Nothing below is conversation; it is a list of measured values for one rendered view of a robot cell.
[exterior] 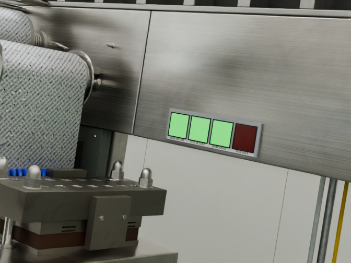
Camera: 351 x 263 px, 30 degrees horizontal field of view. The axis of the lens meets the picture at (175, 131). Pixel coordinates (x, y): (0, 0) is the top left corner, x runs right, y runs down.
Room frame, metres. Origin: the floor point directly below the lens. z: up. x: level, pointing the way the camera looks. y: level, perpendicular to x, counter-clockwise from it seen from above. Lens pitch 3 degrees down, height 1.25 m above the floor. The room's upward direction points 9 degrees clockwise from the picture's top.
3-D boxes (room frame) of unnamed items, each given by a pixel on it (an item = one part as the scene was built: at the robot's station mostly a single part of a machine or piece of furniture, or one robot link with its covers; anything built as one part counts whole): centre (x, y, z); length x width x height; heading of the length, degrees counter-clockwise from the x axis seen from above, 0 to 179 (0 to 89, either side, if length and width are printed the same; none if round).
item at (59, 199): (1.41, 0.19, 1.00); 0.40 x 0.16 x 0.06; 139
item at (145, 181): (1.51, 0.05, 1.05); 0.04 x 0.04 x 0.04
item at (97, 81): (1.63, 0.24, 1.25); 0.07 x 0.04 x 0.04; 139
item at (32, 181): (1.26, 0.26, 1.05); 0.04 x 0.04 x 0.04
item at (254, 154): (1.40, -0.08, 1.18); 0.25 x 0.01 x 0.07; 49
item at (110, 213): (1.36, 0.11, 0.96); 0.10 x 0.03 x 0.11; 139
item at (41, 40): (1.79, 0.43, 1.33); 0.07 x 0.07 x 0.07; 49
